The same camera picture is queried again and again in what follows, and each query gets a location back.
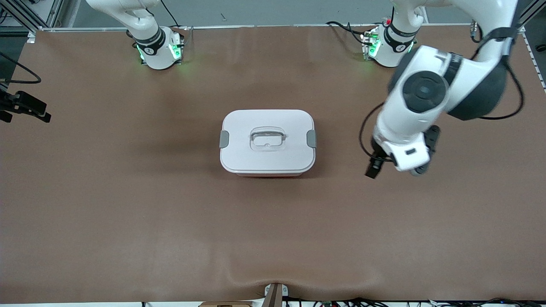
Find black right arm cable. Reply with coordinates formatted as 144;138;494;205
0;52;42;84

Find black base cable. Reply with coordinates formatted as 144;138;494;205
326;20;386;46
159;0;183;29

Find brown table mat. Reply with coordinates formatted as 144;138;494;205
0;24;546;304

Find grey metal bracket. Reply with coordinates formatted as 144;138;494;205
264;283;289;307

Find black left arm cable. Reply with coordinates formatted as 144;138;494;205
359;21;525;162

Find white box lid grey latches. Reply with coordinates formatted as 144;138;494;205
219;110;317;175

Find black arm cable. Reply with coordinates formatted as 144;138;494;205
0;52;42;84
359;21;525;162

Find brown cardboard piece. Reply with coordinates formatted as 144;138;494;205
199;301;255;307

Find pink plastic box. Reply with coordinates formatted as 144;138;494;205
234;170;307;178

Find aluminium frame post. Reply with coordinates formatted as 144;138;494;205
0;0;64;43
514;0;546;35

